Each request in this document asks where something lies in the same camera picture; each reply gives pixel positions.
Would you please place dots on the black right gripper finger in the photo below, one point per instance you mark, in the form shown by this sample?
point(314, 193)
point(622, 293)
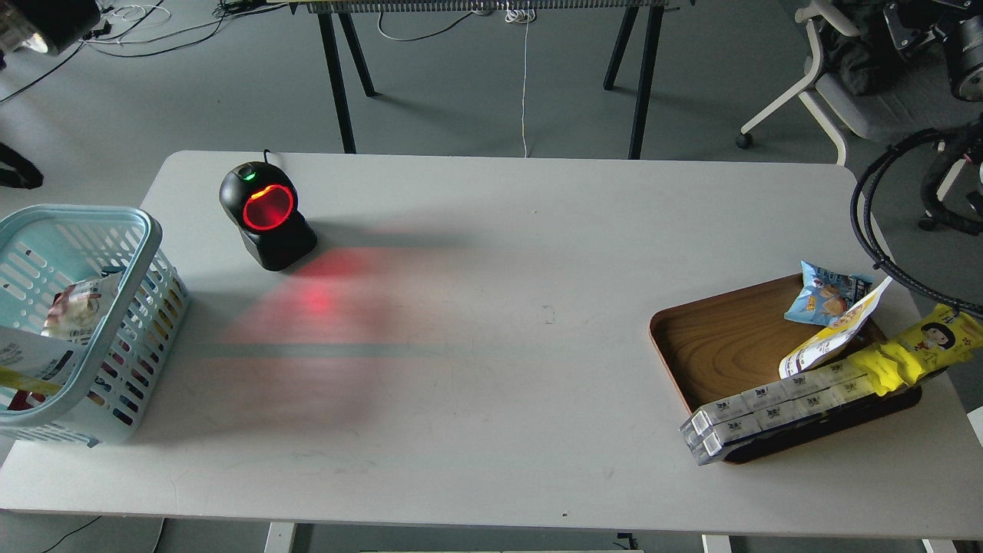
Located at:
point(912, 26)

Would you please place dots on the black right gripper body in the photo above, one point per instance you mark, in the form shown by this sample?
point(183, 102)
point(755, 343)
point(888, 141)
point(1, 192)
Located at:
point(962, 47)

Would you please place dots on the yellow white snack pouch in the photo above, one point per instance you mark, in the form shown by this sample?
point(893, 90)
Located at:
point(36, 363)

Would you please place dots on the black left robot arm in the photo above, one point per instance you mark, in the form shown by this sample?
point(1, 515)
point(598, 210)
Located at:
point(47, 27)

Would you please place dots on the yellow cartoon snack pack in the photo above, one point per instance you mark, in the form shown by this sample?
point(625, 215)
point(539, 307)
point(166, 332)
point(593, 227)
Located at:
point(943, 338)

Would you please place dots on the blue snack bag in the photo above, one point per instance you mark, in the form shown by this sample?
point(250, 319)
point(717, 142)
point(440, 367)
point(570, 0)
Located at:
point(826, 295)

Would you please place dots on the light blue plastic basket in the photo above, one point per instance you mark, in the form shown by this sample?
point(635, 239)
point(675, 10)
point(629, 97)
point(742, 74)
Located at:
point(45, 249)

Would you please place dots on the red white snack bag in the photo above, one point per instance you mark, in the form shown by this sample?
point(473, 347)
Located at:
point(77, 312)

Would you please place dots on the white office chair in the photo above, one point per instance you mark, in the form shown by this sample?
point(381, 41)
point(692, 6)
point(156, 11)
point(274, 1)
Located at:
point(854, 79)

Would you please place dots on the black trestle table legs right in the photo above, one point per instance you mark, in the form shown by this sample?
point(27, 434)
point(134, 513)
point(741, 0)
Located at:
point(649, 50)

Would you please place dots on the black trestle table legs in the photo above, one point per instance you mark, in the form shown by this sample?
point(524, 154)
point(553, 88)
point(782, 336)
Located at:
point(649, 50)
point(327, 21)

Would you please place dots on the yellow white flat sachet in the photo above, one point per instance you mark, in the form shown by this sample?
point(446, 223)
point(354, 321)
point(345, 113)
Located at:
point(830, 340)

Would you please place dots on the brown wooden tray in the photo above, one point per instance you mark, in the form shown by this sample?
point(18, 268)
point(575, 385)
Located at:
point(718, 347)

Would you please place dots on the upper white box strip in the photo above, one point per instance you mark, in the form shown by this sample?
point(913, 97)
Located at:
point(776, 399)

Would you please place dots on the white box strip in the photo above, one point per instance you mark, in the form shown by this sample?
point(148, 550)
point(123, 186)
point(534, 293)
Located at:
point(712, 451)
point(776, 399)

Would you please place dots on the lower white box strip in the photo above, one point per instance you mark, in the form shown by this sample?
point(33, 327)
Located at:
point(712, 451)

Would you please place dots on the black trestle table legs left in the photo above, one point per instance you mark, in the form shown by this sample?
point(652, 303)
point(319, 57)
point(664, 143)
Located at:
point(327, 21)

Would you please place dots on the black barcode scanner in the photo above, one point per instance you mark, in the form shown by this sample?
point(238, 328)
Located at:
point(262, 202)

